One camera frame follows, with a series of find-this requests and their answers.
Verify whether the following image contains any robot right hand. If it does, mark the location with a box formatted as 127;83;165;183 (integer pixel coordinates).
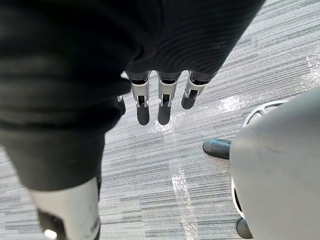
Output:
0;0;266;240

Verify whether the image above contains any robot dark right foot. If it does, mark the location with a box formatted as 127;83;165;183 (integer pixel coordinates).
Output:
202;138;233;160

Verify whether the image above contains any robot dark foot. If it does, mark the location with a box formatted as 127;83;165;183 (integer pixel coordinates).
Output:
202;138;233;160
235;217;254;240

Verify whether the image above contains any robot dark left foot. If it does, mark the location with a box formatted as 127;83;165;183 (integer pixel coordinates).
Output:
235;217;254;240

